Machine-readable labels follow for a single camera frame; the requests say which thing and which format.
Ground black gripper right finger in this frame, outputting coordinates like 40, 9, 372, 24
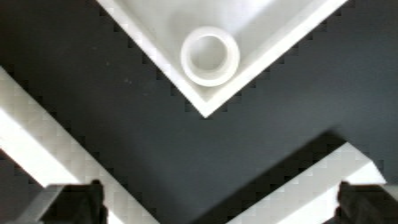
335, 182, 398, 224

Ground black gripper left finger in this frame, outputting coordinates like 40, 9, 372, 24
41, 180, 109, 224

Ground white square table top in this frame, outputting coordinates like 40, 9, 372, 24
96, 0, 349, 116

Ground white L-shaped obstacle fence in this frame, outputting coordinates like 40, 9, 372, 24
0, 68, 398, 224

